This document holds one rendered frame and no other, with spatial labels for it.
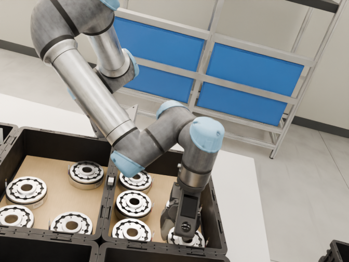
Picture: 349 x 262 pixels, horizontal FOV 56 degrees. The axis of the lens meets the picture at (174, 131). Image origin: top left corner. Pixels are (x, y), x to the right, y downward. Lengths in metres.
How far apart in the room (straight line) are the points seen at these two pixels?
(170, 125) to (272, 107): 2.16
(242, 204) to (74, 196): 0.66
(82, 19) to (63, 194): 0.49
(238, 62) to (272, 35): 0.95
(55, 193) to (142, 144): 0.36
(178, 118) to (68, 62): 0.29
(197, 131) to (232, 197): 0.70
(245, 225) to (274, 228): 1.16
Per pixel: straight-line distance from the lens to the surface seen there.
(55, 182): 1.06
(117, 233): 0.90
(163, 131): 0.77
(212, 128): 0.71
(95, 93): 0.80
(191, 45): 2.66
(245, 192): 1.42
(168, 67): 2.71
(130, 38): 2.73
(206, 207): 0.99
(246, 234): 1.25
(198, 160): 0.73
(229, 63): 2.70
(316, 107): 3.95
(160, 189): 1.08
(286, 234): 2.45
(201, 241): 0.94
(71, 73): 0.82
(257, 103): 2.85
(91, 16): 0.89
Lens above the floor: 1.54
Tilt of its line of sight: 30 degrees down
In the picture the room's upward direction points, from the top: 15 degrees clockwise
